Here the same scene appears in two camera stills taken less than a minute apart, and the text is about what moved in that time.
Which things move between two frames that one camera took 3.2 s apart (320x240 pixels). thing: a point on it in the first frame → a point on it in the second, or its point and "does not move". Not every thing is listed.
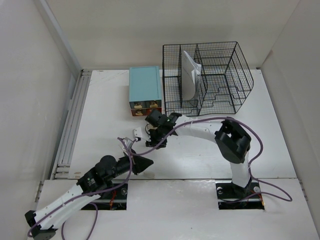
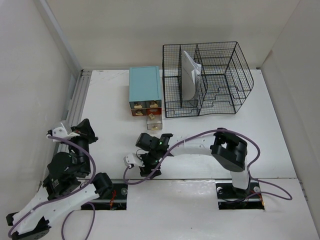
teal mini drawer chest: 145,97 does not move
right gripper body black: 156,135 → 150,161
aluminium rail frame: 62,167 does not move
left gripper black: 139,163 → 86,131
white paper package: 191,71 does not move
